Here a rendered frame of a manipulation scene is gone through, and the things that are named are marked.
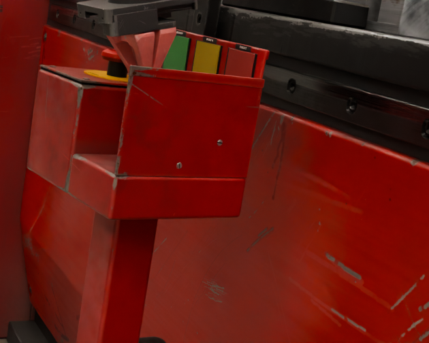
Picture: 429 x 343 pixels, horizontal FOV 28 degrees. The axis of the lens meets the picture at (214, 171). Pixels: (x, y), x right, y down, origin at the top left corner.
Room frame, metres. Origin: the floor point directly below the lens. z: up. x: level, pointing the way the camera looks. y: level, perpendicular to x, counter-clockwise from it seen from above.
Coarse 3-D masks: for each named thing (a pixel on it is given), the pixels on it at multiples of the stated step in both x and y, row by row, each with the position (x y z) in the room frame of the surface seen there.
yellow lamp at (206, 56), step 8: (200, 48) 0.97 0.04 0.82; (208, 48) 0.95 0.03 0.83; (216, 48) 0.94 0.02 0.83; (200, 56) 0.96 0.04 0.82; (208, 56) 0.95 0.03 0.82; (216, 56) 0.94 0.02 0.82; (200, 64) 0.96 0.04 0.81; (208, 64) 0.95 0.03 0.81; (216, 64) 0.94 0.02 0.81; (208, 72) 0.95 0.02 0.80; (216, 72) 0.94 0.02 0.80
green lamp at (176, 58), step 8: (176, 40) 1.01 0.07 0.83; (184, 40) 0.99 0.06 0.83; (176, 48) 1.00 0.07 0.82; (184, 48) 0.99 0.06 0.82; (168, 56) 1.02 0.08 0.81; (176, 56) 1.00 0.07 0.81; (184, 56) 0.99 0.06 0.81; (168, 64) 1.01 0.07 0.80; (176, 64) 1.00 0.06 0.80; (184, 64) 0.99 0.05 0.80
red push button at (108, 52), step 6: (102, 54) 0.93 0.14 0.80; (108, 54) 0.93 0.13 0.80; (114, 54) 0.92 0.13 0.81; (108, 60) 0.93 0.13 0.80; (114, 60) 0.93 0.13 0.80; (120, 60) 0.92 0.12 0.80; (108, 66) 0.94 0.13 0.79; (114, 66) 0.93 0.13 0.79; (120, 66) 0.93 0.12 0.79; (108, 72) 0.94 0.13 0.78; (114, 72) 0.93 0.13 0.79; (120, 72) 0.93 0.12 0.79; (126, 72) 0.94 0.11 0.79
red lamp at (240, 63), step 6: (228, 54) 0.92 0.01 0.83; (234, 54) 0.91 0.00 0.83; (240, 54) 0.91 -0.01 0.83; (246, 54) 0.90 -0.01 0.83; (252, 54) 0.89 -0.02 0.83; (228, 60) 0.92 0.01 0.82; (234, 60) 0.91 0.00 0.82; (240, 60) 0.90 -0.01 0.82; (246, 60) 0.90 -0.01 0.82; (252, 60) 0.89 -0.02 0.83; (228, 66) 0.92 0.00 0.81; (234, 66) 0.91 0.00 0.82; (240, 66) 0.90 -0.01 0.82; (246, 66) 0.90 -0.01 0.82; (252, 66) 0.89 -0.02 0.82; (228, 72) 0.92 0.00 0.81; (234, 72) 0.91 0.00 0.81; (240, 72) 0.90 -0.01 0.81; (246, 72) 0.89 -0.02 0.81
